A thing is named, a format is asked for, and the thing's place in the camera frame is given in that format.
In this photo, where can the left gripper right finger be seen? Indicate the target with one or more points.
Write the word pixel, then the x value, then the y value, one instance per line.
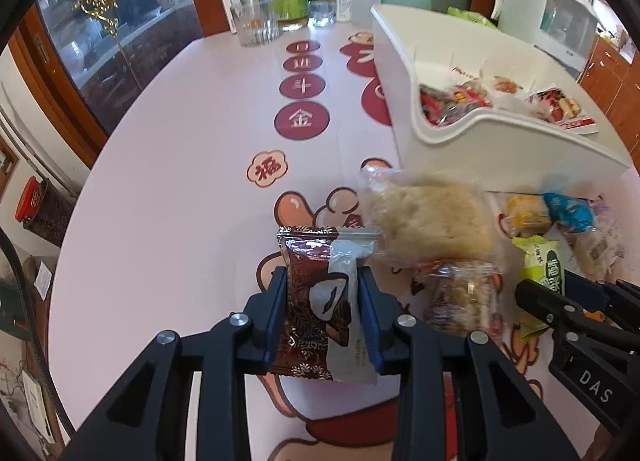
pixel 498 415

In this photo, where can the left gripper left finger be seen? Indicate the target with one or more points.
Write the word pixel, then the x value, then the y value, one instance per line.
pixel 145 413

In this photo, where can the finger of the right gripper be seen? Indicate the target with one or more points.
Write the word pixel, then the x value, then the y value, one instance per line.
pixel 618 301
pixel 564 316

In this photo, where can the green snack packet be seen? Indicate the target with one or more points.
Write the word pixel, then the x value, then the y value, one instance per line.
pixel 542 263

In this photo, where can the blue foil snack packet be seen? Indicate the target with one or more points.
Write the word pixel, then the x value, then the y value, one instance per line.
pixel 573 214

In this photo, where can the small yellow cake packet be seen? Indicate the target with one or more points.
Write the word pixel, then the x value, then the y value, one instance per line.
pixel 527 215

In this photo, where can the pale floss cake packet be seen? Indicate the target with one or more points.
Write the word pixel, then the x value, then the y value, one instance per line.
pixel 422 218

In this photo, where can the brown chocolate snack packet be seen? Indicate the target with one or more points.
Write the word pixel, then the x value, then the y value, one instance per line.
pixel 322 334

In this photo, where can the red apple snack packet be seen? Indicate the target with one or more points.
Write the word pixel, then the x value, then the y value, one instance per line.
pixel 554 106

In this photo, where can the large orange bread packet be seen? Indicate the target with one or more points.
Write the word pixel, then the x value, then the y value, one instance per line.
pixel 495 83

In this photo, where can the dark seaweed snack packet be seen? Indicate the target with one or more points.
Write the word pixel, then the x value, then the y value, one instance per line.
pixel 446 107

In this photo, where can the wooden cabinet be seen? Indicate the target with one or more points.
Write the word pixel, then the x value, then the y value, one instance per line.
pixel 613 84

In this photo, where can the white plastic storage bin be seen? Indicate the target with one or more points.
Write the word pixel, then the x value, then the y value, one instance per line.
pixel 503 151

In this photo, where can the red lidded jar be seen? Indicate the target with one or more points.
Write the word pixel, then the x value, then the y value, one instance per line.
pixel 30 200

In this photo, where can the green tissue pack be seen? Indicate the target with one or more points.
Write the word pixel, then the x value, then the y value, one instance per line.
pixel 468 15

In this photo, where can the white countertop appliance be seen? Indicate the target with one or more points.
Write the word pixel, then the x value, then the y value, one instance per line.
pixel 563 29

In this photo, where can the small glass jar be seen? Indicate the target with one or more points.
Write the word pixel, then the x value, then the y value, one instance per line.
pixel 321 12

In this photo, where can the clear drinking glass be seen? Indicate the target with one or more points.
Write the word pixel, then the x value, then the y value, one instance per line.
pixel 256 24

